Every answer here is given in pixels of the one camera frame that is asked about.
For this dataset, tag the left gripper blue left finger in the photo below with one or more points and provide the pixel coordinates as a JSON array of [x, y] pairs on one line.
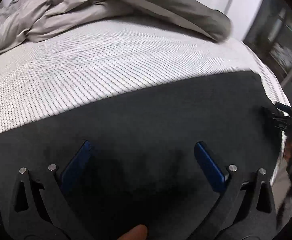
[[74, 169]]

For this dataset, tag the grey duvet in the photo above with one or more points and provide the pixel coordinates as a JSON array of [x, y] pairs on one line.
[[39, 20]]

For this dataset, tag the dark wardrobe with shelves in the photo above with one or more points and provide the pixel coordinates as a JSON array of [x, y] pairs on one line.
[[270, 38]]

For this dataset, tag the person's left hand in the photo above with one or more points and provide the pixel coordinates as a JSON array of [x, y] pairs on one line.
[[137, 233]]

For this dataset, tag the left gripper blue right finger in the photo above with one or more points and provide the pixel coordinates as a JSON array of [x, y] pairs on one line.
[[213, 168]]

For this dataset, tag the white honeycomb mattress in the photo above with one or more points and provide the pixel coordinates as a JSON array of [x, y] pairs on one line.
[[111, 57]]

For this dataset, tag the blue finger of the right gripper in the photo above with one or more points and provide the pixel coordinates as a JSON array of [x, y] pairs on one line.
[[283, 108], [273, 118]]

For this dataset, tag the black pants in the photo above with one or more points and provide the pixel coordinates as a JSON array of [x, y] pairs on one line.
[[143, 169]]

